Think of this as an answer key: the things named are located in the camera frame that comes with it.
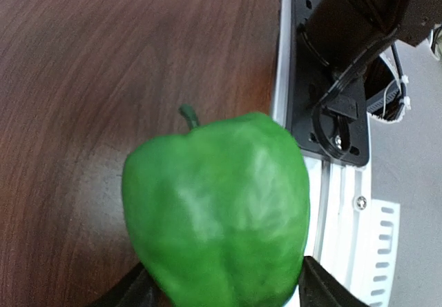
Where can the front aluminium rail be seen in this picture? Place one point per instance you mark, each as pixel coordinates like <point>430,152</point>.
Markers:
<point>352,235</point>

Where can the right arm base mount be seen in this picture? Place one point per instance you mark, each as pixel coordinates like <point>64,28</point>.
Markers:
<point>326,125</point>

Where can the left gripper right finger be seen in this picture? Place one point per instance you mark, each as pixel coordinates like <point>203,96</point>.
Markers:
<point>318,288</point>

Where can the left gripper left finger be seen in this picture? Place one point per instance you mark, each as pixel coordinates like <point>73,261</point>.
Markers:
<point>136,288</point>

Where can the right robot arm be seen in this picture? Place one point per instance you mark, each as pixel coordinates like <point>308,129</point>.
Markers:
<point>339,30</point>

